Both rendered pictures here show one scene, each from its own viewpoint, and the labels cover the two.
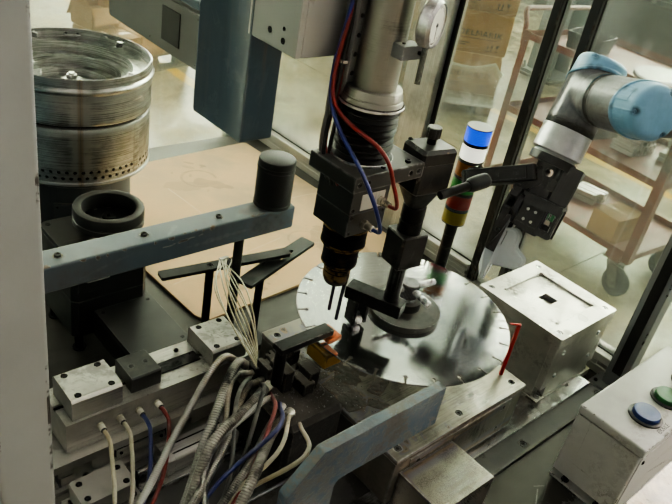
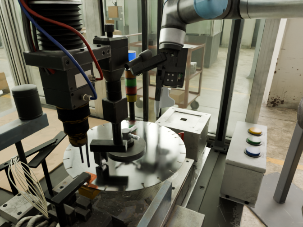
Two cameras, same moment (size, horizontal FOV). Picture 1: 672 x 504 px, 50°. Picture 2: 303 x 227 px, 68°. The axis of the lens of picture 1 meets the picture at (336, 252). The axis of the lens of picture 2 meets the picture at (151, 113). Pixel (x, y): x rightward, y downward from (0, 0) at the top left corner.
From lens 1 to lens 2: 48 cm
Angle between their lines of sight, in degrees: 17
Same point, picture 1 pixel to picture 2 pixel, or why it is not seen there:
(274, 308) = (60, 171)
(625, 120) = (205, 6)
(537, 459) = (211, 192)
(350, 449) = not seen: outside the picture
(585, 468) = (236, 188)
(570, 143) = (177, 35)
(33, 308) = not seen: outside the picture
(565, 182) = (181, 56)
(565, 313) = (193, 122)
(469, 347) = (167, 152)
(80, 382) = not seen: outside the picture
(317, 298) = (76, 158)
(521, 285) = (170, 118)
